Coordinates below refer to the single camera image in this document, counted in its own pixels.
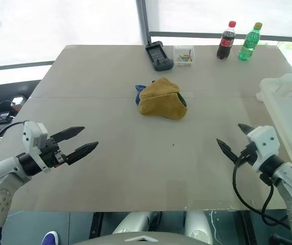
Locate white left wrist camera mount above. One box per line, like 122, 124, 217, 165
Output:
22, 121, 50, 174

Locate blue object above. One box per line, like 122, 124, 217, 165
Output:
135, 84, 147, 106

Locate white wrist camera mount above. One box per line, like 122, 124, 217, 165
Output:
246, 125, 282, 172
22, 121, 50, 174

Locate grey window frame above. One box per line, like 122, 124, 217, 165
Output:
135, 0, 292, 47

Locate green bottle with yellow cap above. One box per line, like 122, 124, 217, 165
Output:
237, 22, 264, 62

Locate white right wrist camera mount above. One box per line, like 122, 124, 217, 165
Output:
246, 125, 282, 172

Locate cola bottle with red cap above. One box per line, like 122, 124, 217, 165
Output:
216, 20, 237, 61

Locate grey handheld game controller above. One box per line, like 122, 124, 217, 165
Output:
145, 40, 175, 72

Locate yellow-brown cloth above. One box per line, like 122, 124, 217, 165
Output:
138, 77, 188, 121

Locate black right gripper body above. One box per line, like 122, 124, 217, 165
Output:
240, 142, 258, 164

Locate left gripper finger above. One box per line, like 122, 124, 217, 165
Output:
65, 141, 99, 165
50, 126, 86, 141

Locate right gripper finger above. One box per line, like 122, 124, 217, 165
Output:
237, 123, 252, 135
216, 138, 240, 163

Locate white plastic bin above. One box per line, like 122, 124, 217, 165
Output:
255, 73, 292, 169

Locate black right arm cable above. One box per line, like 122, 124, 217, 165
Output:
232, 152, 292, 230

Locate silver robot torso and legs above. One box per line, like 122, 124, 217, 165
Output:
71, 210, 215, 245

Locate blue shoe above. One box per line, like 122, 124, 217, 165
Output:
41, 230, 60, 245

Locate clear box of coloured clips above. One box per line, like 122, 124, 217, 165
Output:
173, 45, 196, 67

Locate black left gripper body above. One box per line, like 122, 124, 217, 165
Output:
40, 137, 69, 169

